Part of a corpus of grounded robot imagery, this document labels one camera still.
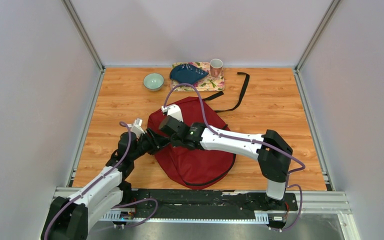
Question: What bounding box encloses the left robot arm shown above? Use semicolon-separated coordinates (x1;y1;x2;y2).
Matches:
40;132;169;240

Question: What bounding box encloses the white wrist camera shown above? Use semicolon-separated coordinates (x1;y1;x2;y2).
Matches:
128;118;145;138
161;104;184;122

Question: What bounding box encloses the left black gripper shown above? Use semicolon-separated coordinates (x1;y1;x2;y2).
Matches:
130;127;171;162

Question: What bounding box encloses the red backpack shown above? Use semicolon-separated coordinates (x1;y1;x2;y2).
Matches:
146;71;251;191

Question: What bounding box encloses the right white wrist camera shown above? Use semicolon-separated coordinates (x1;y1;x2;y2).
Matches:
161;104;184;122

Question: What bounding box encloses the pink mug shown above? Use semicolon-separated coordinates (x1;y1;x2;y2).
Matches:
209;58;223;78

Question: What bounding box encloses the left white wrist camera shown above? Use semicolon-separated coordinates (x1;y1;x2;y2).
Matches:
128;118;145;138

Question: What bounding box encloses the light green bowl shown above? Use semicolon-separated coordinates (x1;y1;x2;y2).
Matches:
143;73;165;91

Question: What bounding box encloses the floral tray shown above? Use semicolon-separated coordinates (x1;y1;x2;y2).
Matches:
169;62;225;92

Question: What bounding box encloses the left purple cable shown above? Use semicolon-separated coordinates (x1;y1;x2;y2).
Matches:
42;120;159;240

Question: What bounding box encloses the dark blue leaf plate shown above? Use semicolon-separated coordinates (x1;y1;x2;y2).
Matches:
169;63;209;85

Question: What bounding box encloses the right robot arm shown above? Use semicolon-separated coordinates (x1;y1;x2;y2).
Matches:
158;115;293;210

